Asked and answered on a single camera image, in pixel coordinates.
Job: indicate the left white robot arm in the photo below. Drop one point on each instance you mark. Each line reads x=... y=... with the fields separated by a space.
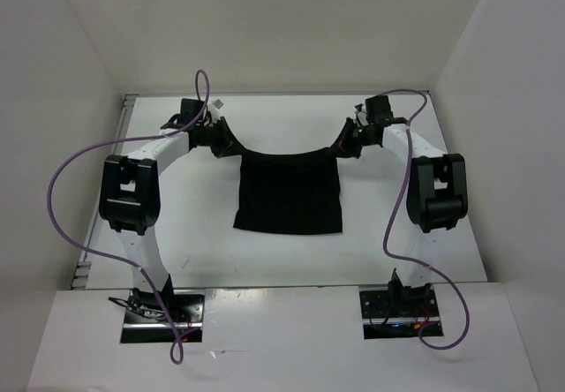
x=130 y=202

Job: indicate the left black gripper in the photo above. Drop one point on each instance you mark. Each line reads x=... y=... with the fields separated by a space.
x=222 y=148

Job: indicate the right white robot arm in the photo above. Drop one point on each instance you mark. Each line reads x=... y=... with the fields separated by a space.
x=434 y=187

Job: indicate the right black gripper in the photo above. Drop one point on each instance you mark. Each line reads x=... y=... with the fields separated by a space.
x=343 y=137

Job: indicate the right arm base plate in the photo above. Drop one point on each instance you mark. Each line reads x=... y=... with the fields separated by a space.
x=384 y=320

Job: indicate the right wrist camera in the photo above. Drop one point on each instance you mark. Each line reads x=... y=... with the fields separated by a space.
x=378 y=110

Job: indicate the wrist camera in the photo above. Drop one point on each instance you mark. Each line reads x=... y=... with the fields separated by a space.
x=190 y=110
x=378 y=110

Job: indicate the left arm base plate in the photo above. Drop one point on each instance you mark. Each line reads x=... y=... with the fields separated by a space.
x=145 y=322

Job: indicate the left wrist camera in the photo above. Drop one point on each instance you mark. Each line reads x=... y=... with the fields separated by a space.
x=190 y=110

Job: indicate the black skirt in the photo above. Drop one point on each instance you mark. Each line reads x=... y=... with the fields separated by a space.
x=290 y=194

